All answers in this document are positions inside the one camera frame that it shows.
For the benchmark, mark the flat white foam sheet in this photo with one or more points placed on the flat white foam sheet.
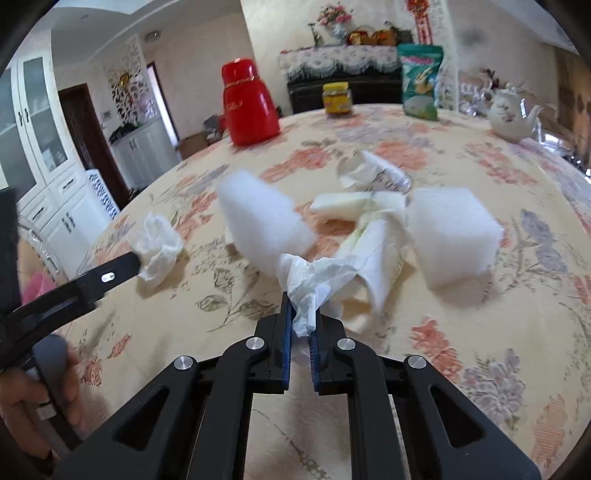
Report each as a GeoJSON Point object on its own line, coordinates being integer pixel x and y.
{"type": "Point", "coordinates": [341, 204]}

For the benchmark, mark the red thermos flask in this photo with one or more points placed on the red thermos flask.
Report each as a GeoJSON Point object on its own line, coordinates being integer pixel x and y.
{"type": "Point", "coordinates": [249, 110]}

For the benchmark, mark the small woven basket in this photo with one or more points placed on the small woven basket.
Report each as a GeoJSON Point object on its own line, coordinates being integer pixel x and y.
{"type": "Point", "coordinates": [383, 37]}

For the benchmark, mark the white carved armchair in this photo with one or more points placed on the white carved armchair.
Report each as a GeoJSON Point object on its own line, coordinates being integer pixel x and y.
{"type": "Point", "coordinates": [475, 94]}

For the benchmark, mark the dark wooden door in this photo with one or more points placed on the dark wooden door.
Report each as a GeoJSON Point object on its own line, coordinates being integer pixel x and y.
{"type": "Point", "coordinates": [92, 143]}

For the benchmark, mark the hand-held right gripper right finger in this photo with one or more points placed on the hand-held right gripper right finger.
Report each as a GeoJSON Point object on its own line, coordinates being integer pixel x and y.
{"type": "Point", "coordinates": [316, 364]}

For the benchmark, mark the white lattice wall screen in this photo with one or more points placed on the white lattice wall screen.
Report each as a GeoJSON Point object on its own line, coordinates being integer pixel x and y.
{"type": "Point", "coordinates": [129, 83]}
{"type": "Point", "coordinates": [449, 78]}

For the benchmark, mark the tall white glass-door cabinet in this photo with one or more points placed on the tall white glass-door cabinet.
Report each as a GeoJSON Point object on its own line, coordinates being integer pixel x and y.
{"type": "Point", "coordinates": [46, 161]}

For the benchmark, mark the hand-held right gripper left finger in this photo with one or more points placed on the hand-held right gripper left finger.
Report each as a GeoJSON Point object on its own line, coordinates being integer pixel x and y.
{"type": "Point", "coordinates": [286, 369]}

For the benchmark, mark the black piano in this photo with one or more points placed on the black piano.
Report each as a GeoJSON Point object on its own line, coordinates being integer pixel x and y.
{"type": "Point", "coordinates": [369, 94]}

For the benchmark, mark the vase with pink flowers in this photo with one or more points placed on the vase with pink flowers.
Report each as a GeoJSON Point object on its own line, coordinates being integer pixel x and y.
{"type": "Point", "coordinates": [332, 23]}

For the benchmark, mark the cardboard box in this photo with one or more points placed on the cardboard box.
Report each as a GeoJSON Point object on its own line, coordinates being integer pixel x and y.
{"type": "Point", "coordinates": [196, 145]}

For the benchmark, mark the white tissue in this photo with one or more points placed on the white tissue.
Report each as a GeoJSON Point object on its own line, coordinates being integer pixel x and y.
{"type": "Point", "coordinates": [304, 281]}
{"type": "Point", "coordinates": [159, 247]}

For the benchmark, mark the red Chinese knot ornament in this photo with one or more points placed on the red Chinese knot ornament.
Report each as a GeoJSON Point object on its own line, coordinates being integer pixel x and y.
{"type": "Point", "coordinates": [420, 21]}

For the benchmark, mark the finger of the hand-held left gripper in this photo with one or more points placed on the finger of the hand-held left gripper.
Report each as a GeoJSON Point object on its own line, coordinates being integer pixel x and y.
{"type": "Point", "coordinates": [92, 281]}

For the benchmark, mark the floral lace piano cover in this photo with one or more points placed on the floral lace piano cover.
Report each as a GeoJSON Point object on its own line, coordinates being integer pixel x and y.
{"type": "Point", "coordinates": [337, 60]}

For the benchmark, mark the round ceiling light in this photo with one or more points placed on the round ceiling light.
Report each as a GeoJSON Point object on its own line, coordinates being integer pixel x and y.
{"type": "Point", "coordinates": [152, 35]}

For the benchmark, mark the green snack bag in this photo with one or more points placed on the green snack bag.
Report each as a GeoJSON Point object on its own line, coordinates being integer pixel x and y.
{"type": "Point", "coordinates": [419, 83]}

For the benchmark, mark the white carved floor panel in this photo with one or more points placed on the white carved floor panel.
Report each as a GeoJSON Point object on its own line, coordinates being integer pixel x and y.
{"type": "Point", "coordinates": [104, 194]}

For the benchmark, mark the yellow lid glass jar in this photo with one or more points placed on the yellow lid glass jar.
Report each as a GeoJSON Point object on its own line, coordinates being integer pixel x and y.
{"type": "Point", "coordinates": [337, 99]}

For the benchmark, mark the person's left hand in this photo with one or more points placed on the person's left hand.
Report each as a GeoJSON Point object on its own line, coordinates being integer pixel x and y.
{"type": "Point", "coordinates": [18, 397]}

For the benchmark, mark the white foam block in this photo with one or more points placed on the white foam block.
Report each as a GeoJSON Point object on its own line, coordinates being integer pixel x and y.
{"type": "Point", "coordinates": [263, 217]}
{"type": "Point", "coordinates": [455, 235]}

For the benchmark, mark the white plastic wrapper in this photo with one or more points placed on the white plastic wrapper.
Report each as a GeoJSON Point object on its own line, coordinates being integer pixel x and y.
{"type": "Point", "coordinates": [369, 170]}

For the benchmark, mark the white floral teapot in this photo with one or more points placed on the white floral teapot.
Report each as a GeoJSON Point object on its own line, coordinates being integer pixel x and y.
{"type": "Point", "coordinates": [510, 115]}

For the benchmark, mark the black bag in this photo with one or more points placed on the black bag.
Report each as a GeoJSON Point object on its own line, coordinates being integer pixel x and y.
{"type": "Point", "coordinates": [122, 134]}

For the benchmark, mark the low white cabinet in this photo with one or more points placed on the low white cabinet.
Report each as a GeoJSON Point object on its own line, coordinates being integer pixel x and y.
{"type": "Point", "coordinates": [147, 152]}

